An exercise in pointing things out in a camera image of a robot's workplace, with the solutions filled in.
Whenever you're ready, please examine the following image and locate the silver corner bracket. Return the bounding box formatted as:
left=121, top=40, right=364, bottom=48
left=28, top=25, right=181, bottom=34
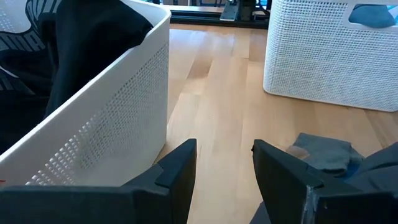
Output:
left=219, top=0, right=239, bottom=22

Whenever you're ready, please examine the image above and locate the white perforated plastic basket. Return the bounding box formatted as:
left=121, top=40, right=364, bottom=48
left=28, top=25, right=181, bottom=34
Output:
left=0, top=0, right=172, bottom=188
left=262, top=0, right=398, bottom=113

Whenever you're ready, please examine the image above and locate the black aluminium frame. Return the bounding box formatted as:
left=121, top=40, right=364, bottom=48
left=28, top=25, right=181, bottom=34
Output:
left=152, top=0, right=271, bottom=30

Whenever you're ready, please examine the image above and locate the dark grey garment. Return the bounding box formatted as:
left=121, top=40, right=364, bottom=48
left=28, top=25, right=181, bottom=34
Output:
left=249, top=141, right=398, bottom=224

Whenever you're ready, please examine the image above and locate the bright blue garment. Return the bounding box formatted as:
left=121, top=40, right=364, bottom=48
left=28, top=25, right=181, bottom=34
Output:
left=348, top=3, right=397, bottom=29

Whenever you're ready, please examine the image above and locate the plain black garment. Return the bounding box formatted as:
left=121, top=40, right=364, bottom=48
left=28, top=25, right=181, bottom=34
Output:
left=45, top=0, right=155, bottom=118

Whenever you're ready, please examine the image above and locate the black garment with grey lettering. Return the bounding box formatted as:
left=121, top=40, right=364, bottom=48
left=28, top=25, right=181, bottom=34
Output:
left=0, top=0, right=63, bottom=155

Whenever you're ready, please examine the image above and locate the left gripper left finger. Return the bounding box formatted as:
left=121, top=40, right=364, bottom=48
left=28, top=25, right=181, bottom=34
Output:
left=0, top=138, right=198, bottom=224

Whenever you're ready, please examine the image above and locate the grey sock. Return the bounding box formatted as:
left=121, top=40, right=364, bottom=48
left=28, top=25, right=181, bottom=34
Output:
left=285, top=133, right=365, bottom=177

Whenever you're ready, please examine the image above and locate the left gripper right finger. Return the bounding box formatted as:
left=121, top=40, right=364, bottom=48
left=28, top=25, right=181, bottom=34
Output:
left=251, top=139, right=398, bottom=224

